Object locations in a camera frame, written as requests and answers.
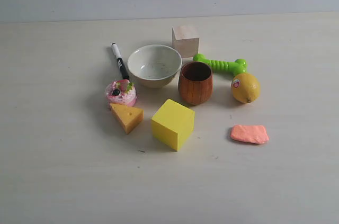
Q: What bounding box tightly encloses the pink play dough slab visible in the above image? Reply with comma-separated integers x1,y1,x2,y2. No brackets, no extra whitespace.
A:
230,124,269,145

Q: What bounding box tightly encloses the yellow foam cube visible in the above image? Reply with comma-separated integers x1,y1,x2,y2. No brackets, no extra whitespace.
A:
151,99,195,151

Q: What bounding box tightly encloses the brown wooden cup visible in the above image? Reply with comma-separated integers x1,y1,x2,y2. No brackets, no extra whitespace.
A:
178,61,213,105

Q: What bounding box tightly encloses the white speckled ceramic bowl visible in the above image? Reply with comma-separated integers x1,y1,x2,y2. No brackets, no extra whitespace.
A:
127,44,183,88

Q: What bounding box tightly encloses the orange toy cheese wedge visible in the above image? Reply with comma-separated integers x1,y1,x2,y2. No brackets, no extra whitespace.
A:
110,103,144,134

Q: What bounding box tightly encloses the pink toy cake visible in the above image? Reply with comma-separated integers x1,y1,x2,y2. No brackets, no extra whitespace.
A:
105,79,137,106

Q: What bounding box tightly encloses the black whiteboard marker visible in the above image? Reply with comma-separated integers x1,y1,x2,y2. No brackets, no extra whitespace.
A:
111,43,129,80

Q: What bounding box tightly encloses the light wooden cube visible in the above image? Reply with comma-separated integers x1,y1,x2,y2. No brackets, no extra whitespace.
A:
172,25,200,58

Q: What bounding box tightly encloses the green bone-shaped dog toy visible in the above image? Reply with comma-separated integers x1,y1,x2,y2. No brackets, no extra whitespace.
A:
193,53,247,76

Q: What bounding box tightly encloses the yellow lemon with sticker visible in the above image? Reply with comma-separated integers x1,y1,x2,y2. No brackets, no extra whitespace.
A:
231,73,260,104

